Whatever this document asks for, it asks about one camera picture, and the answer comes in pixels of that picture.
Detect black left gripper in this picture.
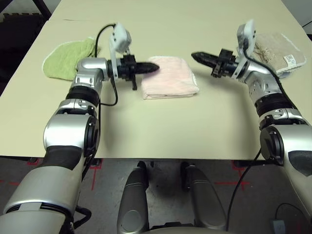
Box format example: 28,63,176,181
114,55,160,91

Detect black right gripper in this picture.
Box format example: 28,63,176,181
191,48,239,78

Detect pink terry towel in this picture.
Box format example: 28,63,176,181
141,56,200,100

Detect beige terry towel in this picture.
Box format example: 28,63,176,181
251,33,307,78

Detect green terry towel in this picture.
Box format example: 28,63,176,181
42,36,102,80

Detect grey robot left leg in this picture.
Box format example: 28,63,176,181
117,160,150,234

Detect grey robot leg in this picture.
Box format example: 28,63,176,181
181,162,228,231
117,160,150,234

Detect black foam floor mats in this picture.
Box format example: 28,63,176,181
0,12,46,82

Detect grey robot right leg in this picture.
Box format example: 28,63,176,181
181,162,228,231

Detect beige robot torso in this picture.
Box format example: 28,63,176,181
146,225,203,234

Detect grey power adapter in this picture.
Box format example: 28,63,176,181
272,219,286,234

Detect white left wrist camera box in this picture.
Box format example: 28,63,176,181
108,22,133,79

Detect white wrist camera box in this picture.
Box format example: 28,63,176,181
234,19,257,80
108,22,133,79

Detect black left wrist camera cable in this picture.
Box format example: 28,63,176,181
95,23,119,107

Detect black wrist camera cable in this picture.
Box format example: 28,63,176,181
95,23,119,107
225,40,297,232

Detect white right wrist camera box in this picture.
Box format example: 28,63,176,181
234,19,257,80

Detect side table with black frame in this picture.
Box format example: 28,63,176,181
36,0,52,20

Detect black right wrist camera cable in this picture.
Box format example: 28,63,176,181
225,40,297,232

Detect thin black floor cable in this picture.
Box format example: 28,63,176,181
275,203,303,223

